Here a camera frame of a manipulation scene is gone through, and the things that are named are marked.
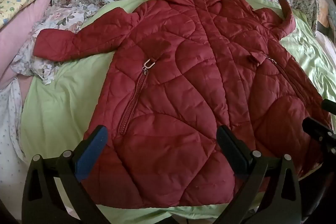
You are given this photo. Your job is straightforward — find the light green blanket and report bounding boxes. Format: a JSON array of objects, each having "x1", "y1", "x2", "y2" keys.
[{"x1": 20, "y1": 0, "x2": 336, "y2": 224}]

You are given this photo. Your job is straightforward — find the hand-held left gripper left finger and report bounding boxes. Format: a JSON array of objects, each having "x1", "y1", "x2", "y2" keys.
[{"x1": 22, "y1": 125, "x2": 116, "y2": 224}]

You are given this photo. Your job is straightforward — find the white dotted sheet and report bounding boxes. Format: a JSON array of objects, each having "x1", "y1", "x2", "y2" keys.
[{"x1": 0, "y1": 76, "x2": 27, "y2": 203}]

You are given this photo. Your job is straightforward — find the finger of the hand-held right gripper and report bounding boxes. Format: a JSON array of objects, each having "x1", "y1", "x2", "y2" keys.
[
  {"x1": 322, "y1": 99, "x2": 336, "y2": 116},
  {"x1": 302, "y1": 117, "x2": 336, "y2": 157}
]

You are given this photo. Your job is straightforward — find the pink pillow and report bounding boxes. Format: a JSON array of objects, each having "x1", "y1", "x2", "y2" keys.
[{"x1": 0, "y1": 0, "x2": 53, "y2": 90}]

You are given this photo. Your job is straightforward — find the white cloth with large flowers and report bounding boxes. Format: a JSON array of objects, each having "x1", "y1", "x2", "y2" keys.
[{"x1": 12, "y1": 2, "x2": 99, "y2": 85}]

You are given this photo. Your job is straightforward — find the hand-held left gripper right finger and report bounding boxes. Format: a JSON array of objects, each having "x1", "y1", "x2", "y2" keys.
[{"x1": 217, "y1": 125, "x2": 302, "y2": 224}]

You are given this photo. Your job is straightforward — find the red quilted jacket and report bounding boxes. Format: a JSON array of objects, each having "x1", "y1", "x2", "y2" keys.
[{"x1": 34, "y1": 0, "x2": 332, "y2": 208}]

